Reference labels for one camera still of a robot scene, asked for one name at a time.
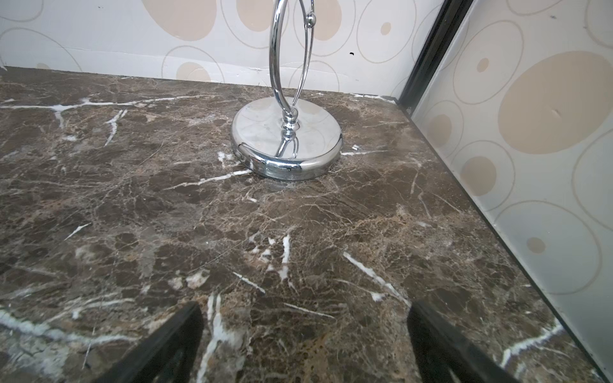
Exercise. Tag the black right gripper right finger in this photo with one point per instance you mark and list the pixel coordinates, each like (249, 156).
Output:
(444, 354)

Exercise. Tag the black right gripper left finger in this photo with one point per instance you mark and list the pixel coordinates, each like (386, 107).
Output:
(167, 355)

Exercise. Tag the chrome jewelry stand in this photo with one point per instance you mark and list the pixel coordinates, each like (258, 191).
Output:
(282, 139)

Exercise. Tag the black vertical frame post right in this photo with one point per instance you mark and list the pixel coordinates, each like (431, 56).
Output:
(446, 25)

